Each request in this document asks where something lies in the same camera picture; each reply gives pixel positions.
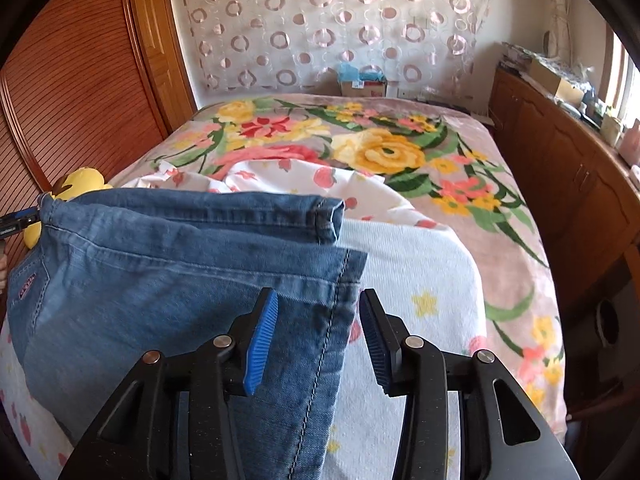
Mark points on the pale blue star print blanket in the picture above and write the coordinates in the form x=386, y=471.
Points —
x=425, y=270

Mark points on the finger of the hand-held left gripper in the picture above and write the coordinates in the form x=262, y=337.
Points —
x=11, y=232
x=20, y=218

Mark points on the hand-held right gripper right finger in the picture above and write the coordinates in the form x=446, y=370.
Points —
x=375, y=347

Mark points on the floral blanket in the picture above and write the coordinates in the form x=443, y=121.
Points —
x=390, y=155

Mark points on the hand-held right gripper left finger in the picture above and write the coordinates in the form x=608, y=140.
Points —
x=260, y=342

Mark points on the plain cardboard box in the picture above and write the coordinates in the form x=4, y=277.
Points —
x=555, y=77

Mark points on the cardboard box with blue contents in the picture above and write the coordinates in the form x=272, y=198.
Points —
x=362, y=80

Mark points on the circle pattern curtain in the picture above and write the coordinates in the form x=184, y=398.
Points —
x=325, y=20

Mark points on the yellow plush toy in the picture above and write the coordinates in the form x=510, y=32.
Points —
x=82, y=180

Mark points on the white strawberry print sheet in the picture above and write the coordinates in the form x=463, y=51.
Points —
x=280, y=175

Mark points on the pink bottle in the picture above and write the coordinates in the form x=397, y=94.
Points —
x=632, y=136

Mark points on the window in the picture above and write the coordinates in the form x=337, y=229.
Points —
x=620, y=75

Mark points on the wooden side cabinet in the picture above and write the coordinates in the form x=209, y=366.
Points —
x=565, y=160

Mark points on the blue denim pants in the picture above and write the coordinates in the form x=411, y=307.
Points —
x=150, y=285

